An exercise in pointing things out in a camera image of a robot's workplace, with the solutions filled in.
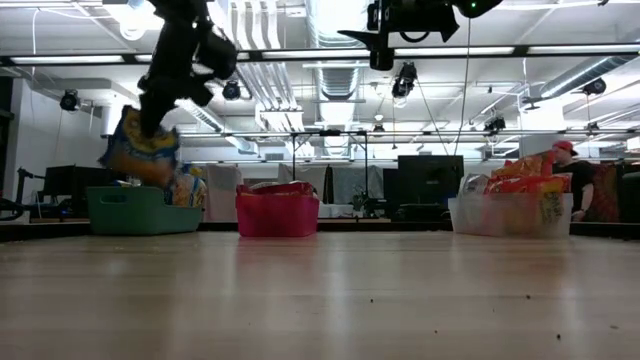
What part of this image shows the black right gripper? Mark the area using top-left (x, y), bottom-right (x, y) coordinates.
top-left (337, 0), bottom-right (461, 72)

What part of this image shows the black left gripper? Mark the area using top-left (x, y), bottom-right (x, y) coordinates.
top-left (137, 19), bottom-right (239, 139)

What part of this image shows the beige backdrop curtain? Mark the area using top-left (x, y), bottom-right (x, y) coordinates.
top-left (202, 163), bottom-right (396, 221)

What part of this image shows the teal plastic bin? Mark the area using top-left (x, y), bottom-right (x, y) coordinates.
top-left (86, 186), bottom-right (204, 236)

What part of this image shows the black equipment case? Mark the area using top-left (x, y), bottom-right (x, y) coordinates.
top-left (42, 165), bottom-right (119, 211)

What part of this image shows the large black monitor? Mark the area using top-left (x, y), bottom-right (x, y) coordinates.
top-left (397, 155), bottom-right (465, 221)

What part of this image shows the pink plastic bin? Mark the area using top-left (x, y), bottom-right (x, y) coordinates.
top-left (235, 183), bottom-right (321, 238)

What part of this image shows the clear plastic bin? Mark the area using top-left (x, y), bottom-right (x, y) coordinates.
top-left (448, 192), bottom-right (575, 239)

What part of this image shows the person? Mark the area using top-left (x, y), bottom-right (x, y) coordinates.
top-left (552, 139), bottom-right (596, 223)

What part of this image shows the red patterned cloth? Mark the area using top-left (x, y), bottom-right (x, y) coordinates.
top-left (592, 162), bottom-right (623, 224)

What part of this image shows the silver ventilation duct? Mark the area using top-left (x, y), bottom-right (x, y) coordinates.
top-left (304, 0), bottom-right (369, 101)

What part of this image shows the black rig frame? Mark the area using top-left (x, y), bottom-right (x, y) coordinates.
top-left (0, 44), bottom-right (640, 68)

